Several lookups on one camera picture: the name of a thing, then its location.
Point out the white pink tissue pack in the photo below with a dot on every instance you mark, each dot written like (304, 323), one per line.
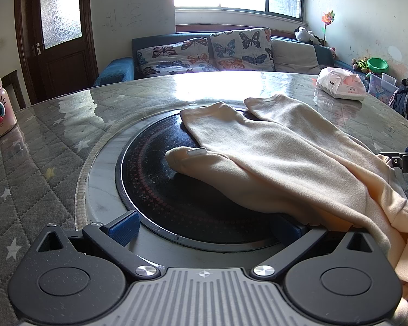
(336, 83)

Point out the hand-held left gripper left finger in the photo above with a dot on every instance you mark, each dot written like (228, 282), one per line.
(124, 227)

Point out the cream pants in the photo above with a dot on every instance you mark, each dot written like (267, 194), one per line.
(275, 163)

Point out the green plastic basin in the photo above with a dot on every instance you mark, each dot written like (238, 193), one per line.
(377, 64)

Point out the green plush toy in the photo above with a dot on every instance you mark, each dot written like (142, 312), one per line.
(360, 65)

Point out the butterfly print cushion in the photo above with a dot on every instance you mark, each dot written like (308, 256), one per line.
(238, 47)
(170, 57)

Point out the blue sofa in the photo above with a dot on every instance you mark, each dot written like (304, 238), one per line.
(119, 71)

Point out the dark wooden chair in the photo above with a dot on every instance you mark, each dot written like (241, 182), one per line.
(20, 88)

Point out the black round induction cooktop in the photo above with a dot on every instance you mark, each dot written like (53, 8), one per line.
(149, 183)

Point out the pink cartoon face bottle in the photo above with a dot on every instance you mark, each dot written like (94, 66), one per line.
(0, 108)

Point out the panda plush toy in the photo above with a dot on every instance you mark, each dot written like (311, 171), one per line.
(302, 34)

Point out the clear plastic storage box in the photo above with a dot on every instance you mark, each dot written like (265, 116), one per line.
(380, 88)

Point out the grey cushion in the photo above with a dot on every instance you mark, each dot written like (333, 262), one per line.
(292, 56)

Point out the colourful pinwheel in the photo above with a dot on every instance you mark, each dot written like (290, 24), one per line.
(328, 18)

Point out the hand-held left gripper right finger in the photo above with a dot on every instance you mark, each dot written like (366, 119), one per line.
(287, 229)

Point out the brown door with frosted glass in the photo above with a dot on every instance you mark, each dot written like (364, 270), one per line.
(64, 68)

